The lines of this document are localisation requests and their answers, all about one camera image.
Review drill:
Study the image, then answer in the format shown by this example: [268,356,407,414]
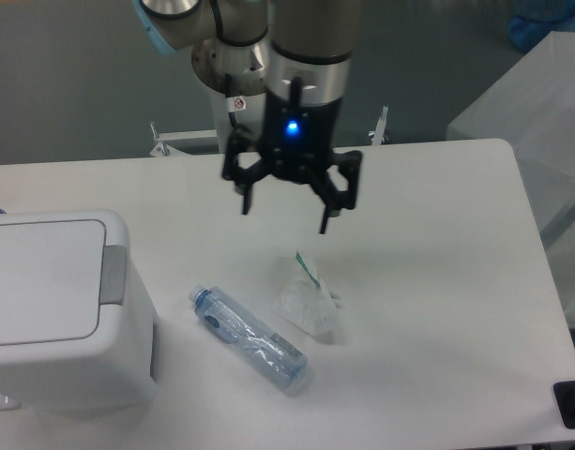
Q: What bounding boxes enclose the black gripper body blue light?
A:
[261,92,341,184]

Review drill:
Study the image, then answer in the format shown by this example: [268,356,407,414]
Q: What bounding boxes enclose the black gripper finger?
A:
[301,149,363,234]
[221,125,271,215]

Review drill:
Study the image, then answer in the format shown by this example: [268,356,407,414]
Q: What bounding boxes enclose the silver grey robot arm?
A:
[134,1,362,218]

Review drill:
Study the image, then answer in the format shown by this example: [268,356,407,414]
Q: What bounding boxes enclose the white trash can lid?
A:
[0,220,106,346]

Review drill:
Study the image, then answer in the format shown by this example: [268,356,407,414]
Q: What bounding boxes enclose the white trash can body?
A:
[0,210,159,410]

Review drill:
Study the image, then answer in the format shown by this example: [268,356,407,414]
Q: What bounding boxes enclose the crumpled clear plastic bag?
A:
[272,251,343,338]

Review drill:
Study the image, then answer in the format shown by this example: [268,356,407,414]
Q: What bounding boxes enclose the grey lid push button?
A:
[99,246,127,305]

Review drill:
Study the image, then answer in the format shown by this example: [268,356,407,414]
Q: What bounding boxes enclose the clear blue plastic bottle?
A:
[189,285,308,390]

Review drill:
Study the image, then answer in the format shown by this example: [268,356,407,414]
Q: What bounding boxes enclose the blue object top right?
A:
[506,0,575,53]

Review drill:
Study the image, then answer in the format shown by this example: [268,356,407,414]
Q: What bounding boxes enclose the black device at table edge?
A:
[553,381,575,429]

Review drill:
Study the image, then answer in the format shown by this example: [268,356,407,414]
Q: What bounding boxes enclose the white metal mounting frame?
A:
[150,105,389,158]

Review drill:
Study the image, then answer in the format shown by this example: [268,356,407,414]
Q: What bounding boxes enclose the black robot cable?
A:
[206,0,270,135]

